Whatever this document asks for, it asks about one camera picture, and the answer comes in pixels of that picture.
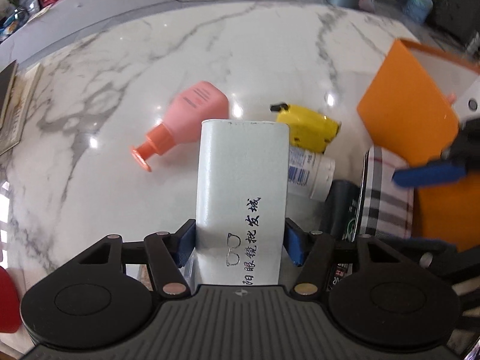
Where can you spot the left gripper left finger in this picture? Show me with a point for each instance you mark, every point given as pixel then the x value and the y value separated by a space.
pixel 166 254

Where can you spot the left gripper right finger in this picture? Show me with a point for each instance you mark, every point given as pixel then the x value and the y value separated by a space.
pixel 312 253

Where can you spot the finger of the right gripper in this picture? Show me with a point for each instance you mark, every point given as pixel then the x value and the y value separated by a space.
pixel 428 175

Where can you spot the yellow tape measure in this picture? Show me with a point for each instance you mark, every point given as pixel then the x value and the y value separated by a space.
pixel 308 130

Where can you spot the dark shampoo bottle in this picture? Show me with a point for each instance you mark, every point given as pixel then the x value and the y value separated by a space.
pixel 340 210

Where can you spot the plaid cloth pouch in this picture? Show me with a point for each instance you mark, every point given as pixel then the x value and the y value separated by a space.
pixel 386 210

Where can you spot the orange storage box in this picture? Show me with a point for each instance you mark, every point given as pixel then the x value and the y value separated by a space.
pixel 413 108

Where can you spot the white lotion tube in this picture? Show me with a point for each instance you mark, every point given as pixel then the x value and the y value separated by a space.
pixel 310 174

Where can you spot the blue water jug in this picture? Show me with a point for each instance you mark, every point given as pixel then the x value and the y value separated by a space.
pixel 418 10

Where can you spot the pink pump bottle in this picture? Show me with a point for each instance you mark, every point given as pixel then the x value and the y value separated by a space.
pixel 182 122

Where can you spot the red object at edge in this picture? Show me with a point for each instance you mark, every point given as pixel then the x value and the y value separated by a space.
pixel 10 320

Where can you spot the stack of books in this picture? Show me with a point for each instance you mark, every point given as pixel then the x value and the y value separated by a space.
pixel 17 89

